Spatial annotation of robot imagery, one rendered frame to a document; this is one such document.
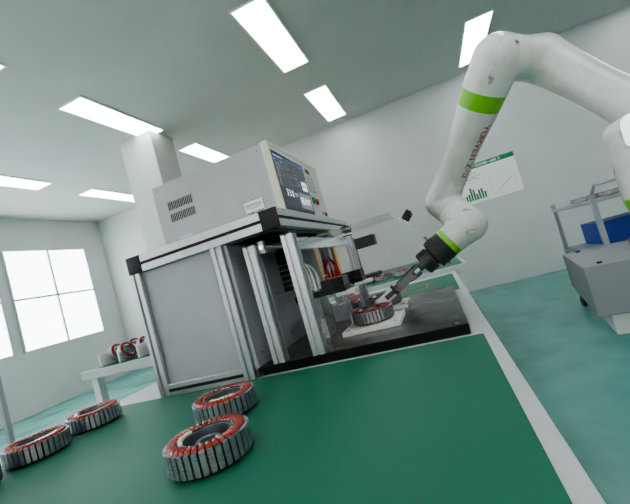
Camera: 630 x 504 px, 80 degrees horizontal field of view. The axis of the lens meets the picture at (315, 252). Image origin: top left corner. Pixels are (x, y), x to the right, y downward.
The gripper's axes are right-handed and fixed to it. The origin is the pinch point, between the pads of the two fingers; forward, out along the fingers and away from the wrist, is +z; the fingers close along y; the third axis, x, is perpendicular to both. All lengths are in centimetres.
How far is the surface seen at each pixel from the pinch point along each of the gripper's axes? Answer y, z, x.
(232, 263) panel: 45, 12, -31
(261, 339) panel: 40.8, 21.2, -13.5
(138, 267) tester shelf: 46, 32, -48
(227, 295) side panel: 46, 18, -26
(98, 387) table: -50, 179, -73
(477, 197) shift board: -509, -112, -7
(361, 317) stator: 29.4, 1.7, -1.2
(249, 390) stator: 65, 15, -5
